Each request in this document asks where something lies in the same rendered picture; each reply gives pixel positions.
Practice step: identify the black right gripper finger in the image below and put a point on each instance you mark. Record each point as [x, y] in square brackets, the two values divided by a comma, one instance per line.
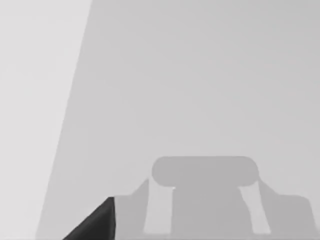
[100, 222]

